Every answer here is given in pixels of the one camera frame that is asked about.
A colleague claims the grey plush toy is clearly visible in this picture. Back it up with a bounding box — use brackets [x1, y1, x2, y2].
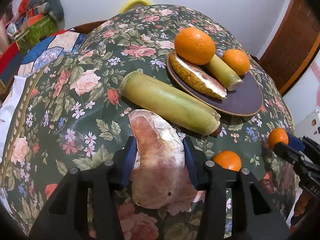
[27, 0, 64, 22]

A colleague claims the orange with sticker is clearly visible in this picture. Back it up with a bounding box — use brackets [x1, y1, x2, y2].
[222, 49, 250, 76]

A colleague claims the small tangerine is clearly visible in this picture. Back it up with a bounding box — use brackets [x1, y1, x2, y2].
[267, 127, 289, 151]
[212, 151, 242, 171]

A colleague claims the floral dark green tablecloth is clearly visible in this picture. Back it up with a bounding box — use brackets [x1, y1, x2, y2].
[1, 5, 298, 236]

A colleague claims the large orange left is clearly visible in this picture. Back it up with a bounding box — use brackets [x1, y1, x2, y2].
[174, 27, 216, 65]

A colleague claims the yellow chair back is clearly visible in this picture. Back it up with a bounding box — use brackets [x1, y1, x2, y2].
[118, 0, 152, 14]

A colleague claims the brown wooden door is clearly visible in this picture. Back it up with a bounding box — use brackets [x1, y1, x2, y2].
[259, 0, 319, 94]

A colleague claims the peeled pink pomelo segment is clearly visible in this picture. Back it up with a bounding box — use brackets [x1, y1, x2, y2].
[129, 109, 197, 215]

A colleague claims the blue patchwork quilt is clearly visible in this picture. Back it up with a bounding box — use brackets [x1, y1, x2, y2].
[17, 30, 87, 77]

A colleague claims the dark purple round plate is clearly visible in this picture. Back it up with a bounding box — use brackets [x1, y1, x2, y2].
[166, 59, 263, 117]

